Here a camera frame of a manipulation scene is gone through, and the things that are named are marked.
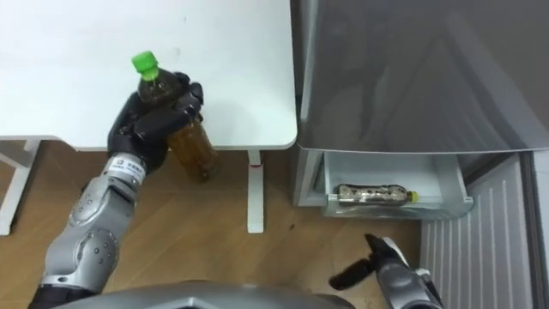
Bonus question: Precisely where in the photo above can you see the white desk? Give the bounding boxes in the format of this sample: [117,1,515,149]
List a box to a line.
[0,0,299,237]

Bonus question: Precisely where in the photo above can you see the clear fridge drawer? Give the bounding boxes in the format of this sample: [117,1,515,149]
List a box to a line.
[321,149,475,221]

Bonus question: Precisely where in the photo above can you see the robot body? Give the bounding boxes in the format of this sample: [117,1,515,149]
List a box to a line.
[50,280,358,309]

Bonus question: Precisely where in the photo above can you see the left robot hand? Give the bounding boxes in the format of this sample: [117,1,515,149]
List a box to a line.
[106,70,206,175]

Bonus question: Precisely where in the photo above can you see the green cap tea bottle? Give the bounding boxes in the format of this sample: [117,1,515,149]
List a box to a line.
[130,50,223,184]

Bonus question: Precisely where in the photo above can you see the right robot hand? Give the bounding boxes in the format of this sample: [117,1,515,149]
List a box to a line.
[328,233,411,293]

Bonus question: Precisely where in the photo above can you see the white ribbed fridge door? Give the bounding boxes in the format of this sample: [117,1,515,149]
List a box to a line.
[419,149,549,309]

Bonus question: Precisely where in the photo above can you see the yellow cap drink bottle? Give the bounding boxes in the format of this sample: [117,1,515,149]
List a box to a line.
[334,183,420,208]

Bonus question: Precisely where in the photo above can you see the grey fridge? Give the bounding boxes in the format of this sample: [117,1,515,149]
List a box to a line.
[289,0,549,209]

